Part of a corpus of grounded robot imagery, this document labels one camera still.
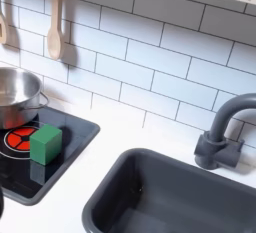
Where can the green wooden block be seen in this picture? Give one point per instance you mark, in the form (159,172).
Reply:
(45,143)

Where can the black glass stove top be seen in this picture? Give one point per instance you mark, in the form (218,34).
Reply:
(66,143)

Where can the dark grey tap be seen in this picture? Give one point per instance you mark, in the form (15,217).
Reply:
(220,133)

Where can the wooden spoon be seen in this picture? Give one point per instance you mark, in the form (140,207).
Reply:
(55,37)

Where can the dark grey sink basin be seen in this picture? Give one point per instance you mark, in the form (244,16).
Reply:
(176,193)

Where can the steel pot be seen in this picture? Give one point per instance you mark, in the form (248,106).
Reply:
(16,95)

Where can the wooden slotted spatula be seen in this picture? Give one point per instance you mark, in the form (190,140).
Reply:
(2,28)

